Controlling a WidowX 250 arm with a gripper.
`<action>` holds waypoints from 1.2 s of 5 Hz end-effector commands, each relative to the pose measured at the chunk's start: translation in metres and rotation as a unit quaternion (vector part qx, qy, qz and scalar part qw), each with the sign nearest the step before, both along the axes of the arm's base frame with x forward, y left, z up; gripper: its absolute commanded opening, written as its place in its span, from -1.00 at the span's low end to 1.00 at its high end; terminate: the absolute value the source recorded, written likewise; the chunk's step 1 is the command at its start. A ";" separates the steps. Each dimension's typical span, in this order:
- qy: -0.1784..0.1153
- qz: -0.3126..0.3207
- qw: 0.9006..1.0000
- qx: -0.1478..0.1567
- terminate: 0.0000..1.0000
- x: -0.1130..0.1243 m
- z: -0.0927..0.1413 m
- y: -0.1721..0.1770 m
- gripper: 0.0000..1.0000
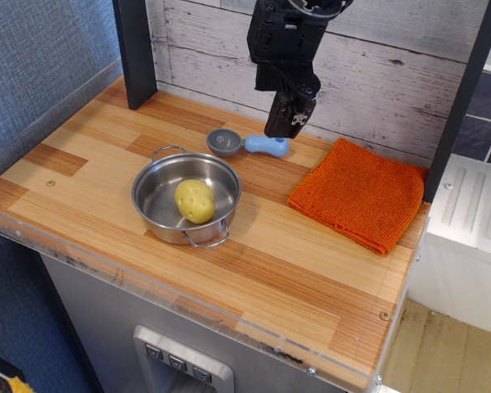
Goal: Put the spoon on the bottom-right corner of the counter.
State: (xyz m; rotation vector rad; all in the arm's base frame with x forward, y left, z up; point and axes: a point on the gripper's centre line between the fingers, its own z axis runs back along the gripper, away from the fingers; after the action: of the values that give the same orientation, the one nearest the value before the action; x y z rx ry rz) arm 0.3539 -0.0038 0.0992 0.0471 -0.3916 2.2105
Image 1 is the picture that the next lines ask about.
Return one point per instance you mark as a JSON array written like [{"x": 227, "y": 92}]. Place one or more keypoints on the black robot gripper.
[{"x": 283, "y": 42}]

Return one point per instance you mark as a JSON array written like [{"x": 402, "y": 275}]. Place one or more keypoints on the grey and blue spoon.
[{"x": 225, "y": 143}]

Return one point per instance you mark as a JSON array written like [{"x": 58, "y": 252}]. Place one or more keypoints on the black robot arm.
[{"x": 324, "y": 10}]

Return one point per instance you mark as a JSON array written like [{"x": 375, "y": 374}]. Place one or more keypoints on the clear acrylic counter edge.
[{"x": 281, "y": 283}]

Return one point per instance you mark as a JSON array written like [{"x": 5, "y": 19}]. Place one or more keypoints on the orange knitted cloth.
[{"x": 368, "y": 198}]

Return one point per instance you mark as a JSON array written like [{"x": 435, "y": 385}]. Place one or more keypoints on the yellow toy potato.
[{"x": 195, "y": 201}]

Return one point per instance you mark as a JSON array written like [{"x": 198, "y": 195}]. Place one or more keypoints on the stainless steel pot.
[{"x": 153, "y": 196}]

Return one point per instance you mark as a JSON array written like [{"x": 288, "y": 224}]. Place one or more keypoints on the white grooved side cabinet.
[{"x": 453, "y": 273}]

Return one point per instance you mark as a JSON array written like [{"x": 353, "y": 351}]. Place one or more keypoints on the silver dispenser panel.
[{"x": 170, "y": 366}]

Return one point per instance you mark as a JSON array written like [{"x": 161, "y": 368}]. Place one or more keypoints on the yellow and black object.
[{"x": 14, "y": 385}]

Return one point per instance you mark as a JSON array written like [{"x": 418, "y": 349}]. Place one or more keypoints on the dark grey left post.
[{"x": 135, "y": 50}]

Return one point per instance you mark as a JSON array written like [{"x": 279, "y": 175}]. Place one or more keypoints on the dark grey post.
[
  {"x": 135, "y": 50},
  {"x": 470, "y": 80}
]

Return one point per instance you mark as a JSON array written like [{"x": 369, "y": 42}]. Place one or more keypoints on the dark grey right post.
[{"x": 470, "y": 80}]

